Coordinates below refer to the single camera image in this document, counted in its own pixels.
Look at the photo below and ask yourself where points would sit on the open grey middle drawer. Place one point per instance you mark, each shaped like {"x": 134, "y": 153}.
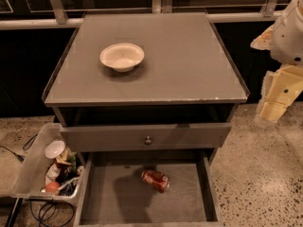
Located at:
{"x": 114, "y": 195}

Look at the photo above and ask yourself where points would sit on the red coke can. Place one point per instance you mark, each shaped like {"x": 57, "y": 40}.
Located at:
{"x": 156, "y": 179}

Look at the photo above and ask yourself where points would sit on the grey drawer cabinet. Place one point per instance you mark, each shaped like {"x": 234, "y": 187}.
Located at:
{"x": 186, "y": 76}

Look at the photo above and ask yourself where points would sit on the dark snack bag in bin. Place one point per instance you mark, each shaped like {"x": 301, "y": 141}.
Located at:
{"x": 67, "y": 171}

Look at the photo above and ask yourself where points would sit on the white paper bowl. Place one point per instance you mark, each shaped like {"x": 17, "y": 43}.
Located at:
{"x": 122, "y": 57}

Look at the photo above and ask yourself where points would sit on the orange fruit in bin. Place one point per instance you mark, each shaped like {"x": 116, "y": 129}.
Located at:
{"x": 52, "y": 187}

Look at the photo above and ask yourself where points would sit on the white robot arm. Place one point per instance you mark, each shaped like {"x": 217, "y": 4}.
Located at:
{"x": 284, "y": 40}

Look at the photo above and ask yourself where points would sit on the closed grey top drawer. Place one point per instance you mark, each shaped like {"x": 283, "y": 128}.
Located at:
{"x": 132, "y": 137}

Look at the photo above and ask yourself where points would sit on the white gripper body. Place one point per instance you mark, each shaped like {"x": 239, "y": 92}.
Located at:
{"x": 288, "y": 40}

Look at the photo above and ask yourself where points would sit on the round metal drawer knob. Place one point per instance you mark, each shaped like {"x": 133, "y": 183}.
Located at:
{"x": 148, "y": 140}

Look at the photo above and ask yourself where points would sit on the metal window railing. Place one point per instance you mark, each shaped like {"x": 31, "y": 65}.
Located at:
{"x": 34, "y": 14}

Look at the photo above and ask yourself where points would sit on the white cup in bin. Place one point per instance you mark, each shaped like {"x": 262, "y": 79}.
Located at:
{"x": 54, "y": 149}

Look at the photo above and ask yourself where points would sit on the clear plastic storage bin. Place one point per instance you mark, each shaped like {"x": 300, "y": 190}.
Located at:
{"x": 31, "y": 177}

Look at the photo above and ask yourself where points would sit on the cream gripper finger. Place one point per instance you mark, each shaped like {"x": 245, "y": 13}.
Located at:
{"x": 279, "y": 91}
{"x": 263, "y": 41}

